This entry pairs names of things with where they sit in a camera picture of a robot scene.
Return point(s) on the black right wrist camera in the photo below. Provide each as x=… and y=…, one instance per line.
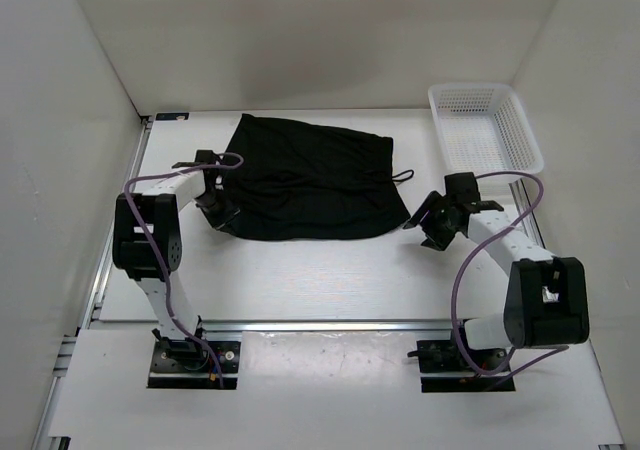
x=462, y=188

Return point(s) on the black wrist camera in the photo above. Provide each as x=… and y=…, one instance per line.
x=206, y=157
x=462, y=188

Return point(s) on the white plastic basket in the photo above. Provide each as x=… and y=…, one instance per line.
x=483, y=128

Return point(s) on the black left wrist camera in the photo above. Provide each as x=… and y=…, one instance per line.
x=206, y=157

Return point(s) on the black shorts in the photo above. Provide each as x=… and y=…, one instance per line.
x=306, y=181

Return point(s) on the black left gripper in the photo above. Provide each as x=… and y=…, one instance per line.
x=218, y=221

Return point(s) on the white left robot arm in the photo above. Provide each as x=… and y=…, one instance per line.
x=147, y=246

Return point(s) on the blue corner label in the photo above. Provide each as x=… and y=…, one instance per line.
x=172, y=116

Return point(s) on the aluminium table edge rail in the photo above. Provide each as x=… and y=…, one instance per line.
x=281, y=326

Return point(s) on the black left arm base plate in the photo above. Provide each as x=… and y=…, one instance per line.
x=184, y=364

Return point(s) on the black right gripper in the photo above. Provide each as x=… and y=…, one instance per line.
x=435, y=239

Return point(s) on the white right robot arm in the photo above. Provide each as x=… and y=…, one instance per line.
x=546, y=303

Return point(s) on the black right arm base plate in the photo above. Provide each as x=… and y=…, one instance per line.
x=443, y=370

